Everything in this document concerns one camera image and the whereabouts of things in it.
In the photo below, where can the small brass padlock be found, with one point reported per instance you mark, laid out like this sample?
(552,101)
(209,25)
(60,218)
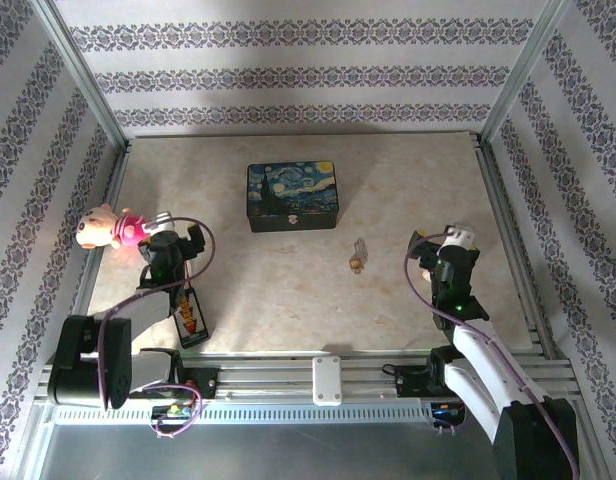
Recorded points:
(358,252)

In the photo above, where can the starry night tin box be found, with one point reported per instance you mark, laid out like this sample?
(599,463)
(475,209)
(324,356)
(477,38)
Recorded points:
(293,192)

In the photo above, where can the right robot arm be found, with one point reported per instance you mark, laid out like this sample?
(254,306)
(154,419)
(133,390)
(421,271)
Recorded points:
(488,375)

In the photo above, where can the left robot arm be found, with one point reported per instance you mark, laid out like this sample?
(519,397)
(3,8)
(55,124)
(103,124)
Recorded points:
(83,365)

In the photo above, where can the pink plush toy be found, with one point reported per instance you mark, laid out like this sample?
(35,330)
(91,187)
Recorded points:
(110,227)

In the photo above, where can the black card with orange arrows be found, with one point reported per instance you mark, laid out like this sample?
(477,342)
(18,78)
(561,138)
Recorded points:
(193,320)

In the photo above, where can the grey metal shelf plate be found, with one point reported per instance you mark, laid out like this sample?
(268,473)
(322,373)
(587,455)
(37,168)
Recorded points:
(298,452)

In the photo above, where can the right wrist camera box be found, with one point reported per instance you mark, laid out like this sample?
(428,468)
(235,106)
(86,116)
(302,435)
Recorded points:
(458,235)

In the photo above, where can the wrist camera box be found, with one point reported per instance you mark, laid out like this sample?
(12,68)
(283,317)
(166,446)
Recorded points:
(160,222)
(458,235)

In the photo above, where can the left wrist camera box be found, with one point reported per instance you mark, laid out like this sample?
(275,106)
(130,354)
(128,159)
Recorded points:
(160,222)

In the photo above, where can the aluminium side rail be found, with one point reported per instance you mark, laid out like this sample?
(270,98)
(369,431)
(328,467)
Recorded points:
(95,270)
(513,235)

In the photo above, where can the aluminium frame post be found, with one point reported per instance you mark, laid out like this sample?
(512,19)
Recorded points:
(80,67)
(525,65)

